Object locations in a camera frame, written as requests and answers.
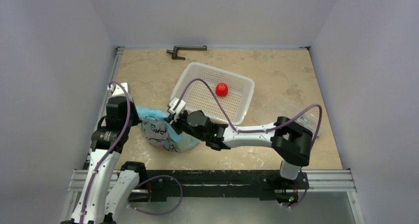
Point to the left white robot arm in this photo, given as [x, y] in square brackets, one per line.
[100, 203]

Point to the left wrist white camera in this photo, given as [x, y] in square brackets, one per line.
[119, 90]

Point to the white perforated plastic basket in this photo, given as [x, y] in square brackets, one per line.
[199, 97]

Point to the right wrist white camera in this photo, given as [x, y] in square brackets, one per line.
[175, 108]

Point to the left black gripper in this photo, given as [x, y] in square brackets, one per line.
[136, 119]

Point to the light blue plastic bag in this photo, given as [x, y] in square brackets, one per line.
[160, 134]

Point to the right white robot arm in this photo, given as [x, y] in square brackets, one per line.
[290, 140]

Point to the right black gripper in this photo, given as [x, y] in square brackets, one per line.
[178, 119]

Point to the clear plastic screw box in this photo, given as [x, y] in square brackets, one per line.
[280, 106]

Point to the wrist white camera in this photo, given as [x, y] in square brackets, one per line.
[119, 90]
[175, 108]

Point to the dark metal bracket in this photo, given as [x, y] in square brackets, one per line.
[177, 48]

